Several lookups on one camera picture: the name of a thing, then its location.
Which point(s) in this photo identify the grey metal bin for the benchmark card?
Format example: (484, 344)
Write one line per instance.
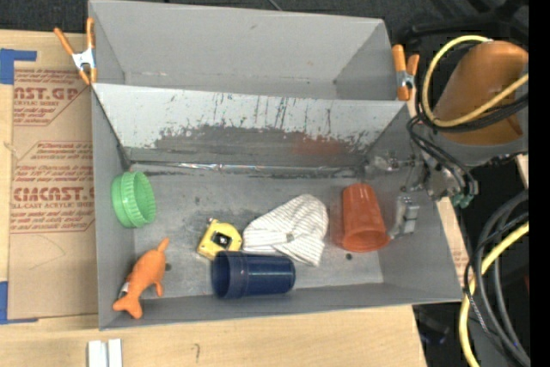
(258, 133)

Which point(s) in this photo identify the green plastic cup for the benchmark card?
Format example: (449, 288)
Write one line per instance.
(131, 200)

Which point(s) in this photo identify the orange toy fish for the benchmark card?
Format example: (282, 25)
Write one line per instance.
(144, 275)

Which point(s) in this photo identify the yellow tape measure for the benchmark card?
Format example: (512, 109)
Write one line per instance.
(210, 242)

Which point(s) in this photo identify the brown cardboard board red print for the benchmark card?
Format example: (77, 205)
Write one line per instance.
(51, 228)

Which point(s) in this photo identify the white striped cloth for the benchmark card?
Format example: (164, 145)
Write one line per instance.
(296, 228)

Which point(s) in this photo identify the orange plastic cup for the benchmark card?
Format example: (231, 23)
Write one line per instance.
(363, 219)

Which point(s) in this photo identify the dark blue plastic cup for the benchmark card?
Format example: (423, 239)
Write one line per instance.
(258, 275)

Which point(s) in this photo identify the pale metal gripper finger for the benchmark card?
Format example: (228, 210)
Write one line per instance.
(406, 217)
(384, 164)

